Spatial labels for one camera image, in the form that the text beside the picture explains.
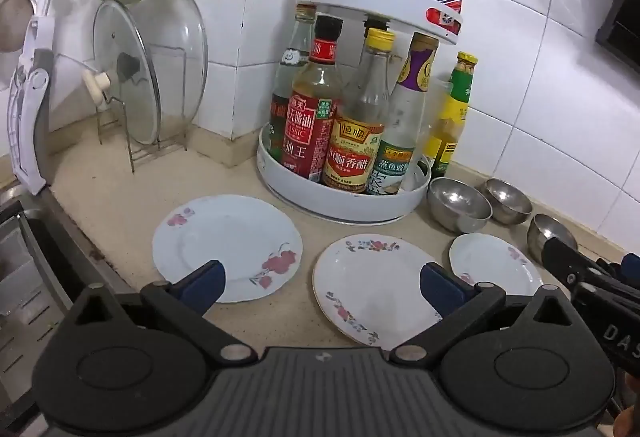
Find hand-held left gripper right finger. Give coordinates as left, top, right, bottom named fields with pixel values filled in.
left=389, top=261, right=583, bottom=365

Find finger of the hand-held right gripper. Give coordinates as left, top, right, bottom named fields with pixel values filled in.
left=597, top=253, right=640, bottom=290
left=542, top=237, right=613, bottom=290

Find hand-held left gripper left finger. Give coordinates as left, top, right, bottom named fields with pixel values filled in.
left=65, top=259, right=258, bottom=365

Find stainless steel bowl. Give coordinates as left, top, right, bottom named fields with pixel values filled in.
left=426, top=177, right=493, bottom=234
left=482, top=178, right=533, bottom=225
left=527, top=213, right=578, bottom=268

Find small floral plate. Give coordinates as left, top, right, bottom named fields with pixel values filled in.
left=448, top=233, right=544, bottom=297

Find large pink flower plate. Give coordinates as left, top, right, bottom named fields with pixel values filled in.
left=152, top=194, right=304, bottom=304

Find gold rim floral plate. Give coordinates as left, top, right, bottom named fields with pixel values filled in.
left=313, top=233, right=448, bottom=350

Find white two-tier rotating rack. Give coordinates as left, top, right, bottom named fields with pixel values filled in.
left=256, top=0, right=463, bottom=224

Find metal lid rack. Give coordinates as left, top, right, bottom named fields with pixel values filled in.
left=95, top=42, right=190, bottom=174

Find stainless steel sink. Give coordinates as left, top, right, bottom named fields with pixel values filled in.
left=0, top=190, right=143, bottom=333

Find yellow cap vinegar bottle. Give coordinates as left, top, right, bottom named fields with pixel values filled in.
left=321, top=28, right=397, bottom=194

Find yellow green sauce bottle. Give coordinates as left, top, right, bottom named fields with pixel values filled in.
left=424, top=51, right=479, bottom=179

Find purple label sauce bottle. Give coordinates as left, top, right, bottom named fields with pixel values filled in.
left=366, top=33, right=440, bottom=196

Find red label soy sauce bottle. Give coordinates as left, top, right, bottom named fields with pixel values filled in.
left=282, top=14, right=346, bottom=183

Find glass lid cream knob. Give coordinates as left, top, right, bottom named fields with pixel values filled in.
left=82, top=0, right=162, bottom=147

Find large glass pot lid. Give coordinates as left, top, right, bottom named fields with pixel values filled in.
left=120, top=0, right=208, bottom=148

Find clear bottle green label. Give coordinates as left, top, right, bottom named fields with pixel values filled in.
left=269, top=3, right=317, bottom=163

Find black appliance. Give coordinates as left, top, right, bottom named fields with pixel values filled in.
left=595, top=0, right=640, bottom=73

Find white vegetable slicer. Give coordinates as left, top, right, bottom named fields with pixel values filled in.
left=6, top=14, right=56, bottom=195

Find dark cap bottle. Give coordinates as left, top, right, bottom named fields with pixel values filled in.
left=364, top=14, right=396, bottom=38

